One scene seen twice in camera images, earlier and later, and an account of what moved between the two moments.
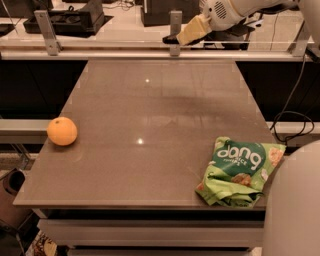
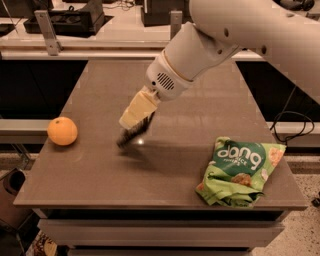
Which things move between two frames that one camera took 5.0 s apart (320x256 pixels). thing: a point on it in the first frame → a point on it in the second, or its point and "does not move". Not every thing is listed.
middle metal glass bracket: [175, 30] does not move
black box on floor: [157, 12] does not move
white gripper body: [217, 13] → [164, 78]
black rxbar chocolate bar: [170, 39] → [128, 136]
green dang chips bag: [237, 172] does not move
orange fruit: [62, 131] does not move
